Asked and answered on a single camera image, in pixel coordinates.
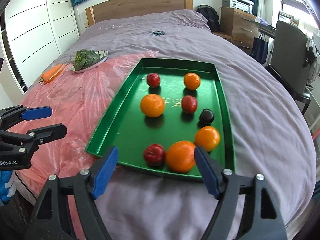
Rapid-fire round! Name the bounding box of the orange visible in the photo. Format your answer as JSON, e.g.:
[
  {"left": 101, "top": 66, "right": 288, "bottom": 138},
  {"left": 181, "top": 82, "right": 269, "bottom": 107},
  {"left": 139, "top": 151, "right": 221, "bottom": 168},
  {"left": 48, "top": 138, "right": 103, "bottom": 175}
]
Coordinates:
[{"left": 165, "top": 140, "right": 196, "bottom": 173}]

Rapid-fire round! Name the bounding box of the dark plum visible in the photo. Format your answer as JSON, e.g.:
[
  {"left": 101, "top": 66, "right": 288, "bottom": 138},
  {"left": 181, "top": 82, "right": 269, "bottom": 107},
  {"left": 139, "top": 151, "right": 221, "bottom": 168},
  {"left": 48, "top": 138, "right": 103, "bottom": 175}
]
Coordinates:
[{"left": 199, "top": 108, "right": 215, "bottom": 125}]

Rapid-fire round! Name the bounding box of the red apple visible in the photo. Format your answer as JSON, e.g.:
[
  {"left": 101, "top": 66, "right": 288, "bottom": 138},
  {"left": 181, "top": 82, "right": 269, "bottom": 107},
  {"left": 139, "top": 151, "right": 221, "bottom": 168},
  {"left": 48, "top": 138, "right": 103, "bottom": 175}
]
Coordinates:
[
  {"left": 143, "top": 144, "right": 166, "bottom": 166},
  {"left": 181, "top": 95, "right": 198, "bottom": 114},
  {"left": 146, "top": 73, "right": 161, "bottom": 88}
]

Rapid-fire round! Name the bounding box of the blue gloved hand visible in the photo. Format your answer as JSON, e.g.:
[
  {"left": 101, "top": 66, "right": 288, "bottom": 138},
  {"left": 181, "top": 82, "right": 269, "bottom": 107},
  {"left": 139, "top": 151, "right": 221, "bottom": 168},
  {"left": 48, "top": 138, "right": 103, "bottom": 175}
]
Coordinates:
[{"left": 0, "top": 171, "right": 16, "bottom": 206}]

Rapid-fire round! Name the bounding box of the carrot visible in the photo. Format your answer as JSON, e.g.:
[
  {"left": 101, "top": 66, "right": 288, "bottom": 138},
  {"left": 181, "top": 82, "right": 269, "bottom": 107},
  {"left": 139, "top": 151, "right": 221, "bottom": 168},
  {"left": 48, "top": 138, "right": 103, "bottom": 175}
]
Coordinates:
[{"left": 39, "top": 64, "right": 63, "bottom": 83}]

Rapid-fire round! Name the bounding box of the pink plastic sheet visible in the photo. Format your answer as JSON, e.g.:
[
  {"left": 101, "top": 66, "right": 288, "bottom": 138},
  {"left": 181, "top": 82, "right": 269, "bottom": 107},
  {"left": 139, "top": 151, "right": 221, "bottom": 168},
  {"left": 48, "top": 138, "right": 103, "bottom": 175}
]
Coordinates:
[{"left": 7, "top": 50, "right": 160, "bottom": 240}]

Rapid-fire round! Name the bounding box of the orange oval dish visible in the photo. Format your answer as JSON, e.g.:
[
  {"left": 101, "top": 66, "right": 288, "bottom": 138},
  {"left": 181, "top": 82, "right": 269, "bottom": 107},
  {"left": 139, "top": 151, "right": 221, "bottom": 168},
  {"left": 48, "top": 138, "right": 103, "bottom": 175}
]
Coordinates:
[{"left": 59, "top": 64, "right": 67, "bottom": 75}]

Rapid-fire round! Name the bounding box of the orange fruit far left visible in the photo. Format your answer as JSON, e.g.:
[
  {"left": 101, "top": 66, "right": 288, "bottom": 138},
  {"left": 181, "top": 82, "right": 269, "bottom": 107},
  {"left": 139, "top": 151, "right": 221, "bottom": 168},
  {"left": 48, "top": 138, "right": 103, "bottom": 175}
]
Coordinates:
[{"left": 195, "top": 126, "right": 221, "bottom": 152}]

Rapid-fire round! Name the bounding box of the orange fruit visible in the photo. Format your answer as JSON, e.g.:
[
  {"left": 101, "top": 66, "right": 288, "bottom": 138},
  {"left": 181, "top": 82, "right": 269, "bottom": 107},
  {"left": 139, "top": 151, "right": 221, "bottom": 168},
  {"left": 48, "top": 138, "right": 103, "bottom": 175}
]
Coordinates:
[
  {"left": 140, "top": 94, "right": 165, "bottom": 118},
  {"left": 183, "top": 73, "right": 201, "bottom": 90},
  {"left": 195, "top": 126, "right": 221, "bottom": 152}
]

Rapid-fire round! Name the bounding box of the bok choy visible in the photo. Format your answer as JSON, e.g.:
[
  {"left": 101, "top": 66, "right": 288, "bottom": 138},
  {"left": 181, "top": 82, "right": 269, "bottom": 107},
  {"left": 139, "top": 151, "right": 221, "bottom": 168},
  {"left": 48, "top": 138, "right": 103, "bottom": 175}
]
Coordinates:
[{"left": 73, "top": 49, "right": 101, "bottom": 71}]

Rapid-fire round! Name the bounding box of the white wardrobe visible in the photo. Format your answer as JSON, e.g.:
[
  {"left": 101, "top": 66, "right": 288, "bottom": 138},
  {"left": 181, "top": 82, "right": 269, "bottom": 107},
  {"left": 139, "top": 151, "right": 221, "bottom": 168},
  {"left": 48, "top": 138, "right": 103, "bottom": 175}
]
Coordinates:
[{"left": 4, "top": 0, "right": 79, "bottom": 89}]

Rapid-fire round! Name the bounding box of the white patterned plate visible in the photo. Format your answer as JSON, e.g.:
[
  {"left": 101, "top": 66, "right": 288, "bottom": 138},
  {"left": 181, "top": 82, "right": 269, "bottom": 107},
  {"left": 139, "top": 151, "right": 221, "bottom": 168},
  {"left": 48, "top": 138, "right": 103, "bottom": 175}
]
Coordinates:
[{"left": 71, "top": 49, "right": 108, "bottom": 73}]

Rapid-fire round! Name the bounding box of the red apple front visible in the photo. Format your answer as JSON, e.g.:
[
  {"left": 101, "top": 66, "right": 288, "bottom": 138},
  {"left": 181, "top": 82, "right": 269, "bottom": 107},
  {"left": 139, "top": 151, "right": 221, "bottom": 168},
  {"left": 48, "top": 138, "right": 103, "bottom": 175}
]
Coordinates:
[{"left": 181, "top": 95, "right": 198, "bottom": 114}]

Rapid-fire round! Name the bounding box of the green tray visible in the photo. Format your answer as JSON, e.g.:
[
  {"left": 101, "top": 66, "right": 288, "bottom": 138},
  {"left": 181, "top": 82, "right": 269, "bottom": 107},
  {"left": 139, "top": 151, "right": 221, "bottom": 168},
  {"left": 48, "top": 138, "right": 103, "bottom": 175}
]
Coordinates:
[{"left": 85, "top": 59, "right": 236, "bottom": 181}]

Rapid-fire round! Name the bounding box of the orange fruit right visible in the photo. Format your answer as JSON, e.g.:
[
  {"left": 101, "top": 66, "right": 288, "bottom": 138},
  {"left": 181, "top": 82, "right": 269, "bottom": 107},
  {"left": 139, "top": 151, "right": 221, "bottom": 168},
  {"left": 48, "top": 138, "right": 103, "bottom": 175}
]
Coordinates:
[{"left": 183, "top": 73, "right": 201, "bottom": 90}]

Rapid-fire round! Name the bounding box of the dark blue bag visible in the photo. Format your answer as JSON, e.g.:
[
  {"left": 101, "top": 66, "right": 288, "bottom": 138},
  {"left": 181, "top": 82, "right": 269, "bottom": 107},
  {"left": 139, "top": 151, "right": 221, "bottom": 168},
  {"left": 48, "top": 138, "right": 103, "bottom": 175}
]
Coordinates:
[{"left": 250, "top": 34, "right": 268, "bottom": 64}]

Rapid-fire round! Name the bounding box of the wooden headboard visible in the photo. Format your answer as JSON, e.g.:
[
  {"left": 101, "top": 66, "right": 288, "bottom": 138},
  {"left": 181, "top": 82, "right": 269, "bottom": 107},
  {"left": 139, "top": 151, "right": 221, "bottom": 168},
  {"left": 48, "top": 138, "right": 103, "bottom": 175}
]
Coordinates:
[{"left": 85, "top": 0, "right": 193, "bottom": 26}]

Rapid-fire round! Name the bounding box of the small blue object on bed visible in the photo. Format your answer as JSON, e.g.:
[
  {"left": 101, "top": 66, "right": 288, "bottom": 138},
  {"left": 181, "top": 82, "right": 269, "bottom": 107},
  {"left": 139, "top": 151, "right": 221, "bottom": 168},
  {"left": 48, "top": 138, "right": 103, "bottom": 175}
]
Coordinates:
[{"left": 151, "top": 31, "right": 165, "bottom": 36}]

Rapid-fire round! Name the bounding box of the grey chair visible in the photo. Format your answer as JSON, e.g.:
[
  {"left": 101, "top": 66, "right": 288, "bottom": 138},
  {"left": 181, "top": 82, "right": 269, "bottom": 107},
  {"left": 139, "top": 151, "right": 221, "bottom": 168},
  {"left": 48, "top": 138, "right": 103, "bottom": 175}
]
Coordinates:
[{"left": 265, "top": 21, "right": 311, "bottom": 114}]

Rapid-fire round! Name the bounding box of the wooden dresser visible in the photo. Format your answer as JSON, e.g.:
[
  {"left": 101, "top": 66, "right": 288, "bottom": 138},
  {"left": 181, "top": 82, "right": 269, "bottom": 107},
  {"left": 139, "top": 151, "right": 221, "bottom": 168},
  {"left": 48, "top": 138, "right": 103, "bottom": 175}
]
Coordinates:
[{"left": 213, "top": 7, "right": 259, "bottom": 55}]

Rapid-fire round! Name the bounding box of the black backpack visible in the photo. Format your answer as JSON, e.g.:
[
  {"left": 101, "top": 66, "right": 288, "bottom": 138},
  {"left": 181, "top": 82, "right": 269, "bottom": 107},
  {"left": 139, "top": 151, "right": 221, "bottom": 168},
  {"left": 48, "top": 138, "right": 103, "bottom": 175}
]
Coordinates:
[{"left": 196, "top": 5, "right": 220, "bottom": 32}]

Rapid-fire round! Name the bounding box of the white printer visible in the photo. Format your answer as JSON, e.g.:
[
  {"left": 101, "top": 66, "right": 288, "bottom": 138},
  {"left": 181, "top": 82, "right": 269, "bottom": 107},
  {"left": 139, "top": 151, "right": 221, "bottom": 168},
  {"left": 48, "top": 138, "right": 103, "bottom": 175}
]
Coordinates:
[{"left": 222, "top": 0, "right": 254, "bottom": 14}]

